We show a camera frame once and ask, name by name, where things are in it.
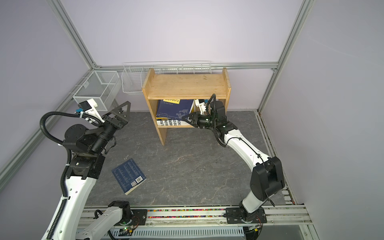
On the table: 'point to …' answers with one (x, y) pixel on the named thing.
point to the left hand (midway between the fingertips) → (126, 107)
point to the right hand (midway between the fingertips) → (181, 119)
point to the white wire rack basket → (133, 74)
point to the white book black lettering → (173, 122)
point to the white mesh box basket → (102, 86)
